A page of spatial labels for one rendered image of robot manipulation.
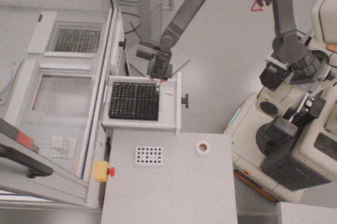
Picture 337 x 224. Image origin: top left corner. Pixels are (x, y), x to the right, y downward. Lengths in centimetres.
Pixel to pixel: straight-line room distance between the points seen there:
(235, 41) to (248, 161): 137
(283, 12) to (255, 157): 112
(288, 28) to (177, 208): 81
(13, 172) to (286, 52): 81
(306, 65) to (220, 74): 147
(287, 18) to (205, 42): 173
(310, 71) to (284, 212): 62
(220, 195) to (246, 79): 147
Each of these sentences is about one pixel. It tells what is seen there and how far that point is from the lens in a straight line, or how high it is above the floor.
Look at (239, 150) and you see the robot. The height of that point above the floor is 28.
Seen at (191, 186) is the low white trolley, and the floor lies 76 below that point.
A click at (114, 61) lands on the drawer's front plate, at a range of 118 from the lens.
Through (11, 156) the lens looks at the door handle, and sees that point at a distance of 40.
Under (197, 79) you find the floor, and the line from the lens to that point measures 225.
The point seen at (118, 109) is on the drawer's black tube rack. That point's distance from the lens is 110.
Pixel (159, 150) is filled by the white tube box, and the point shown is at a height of 76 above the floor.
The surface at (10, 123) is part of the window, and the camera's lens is 51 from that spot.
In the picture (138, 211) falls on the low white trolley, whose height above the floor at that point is 76.
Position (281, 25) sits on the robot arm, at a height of 131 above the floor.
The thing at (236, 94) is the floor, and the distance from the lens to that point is 226.
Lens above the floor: 185
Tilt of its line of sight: 65 degrees down
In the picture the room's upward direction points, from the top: 5 degrees clockwise
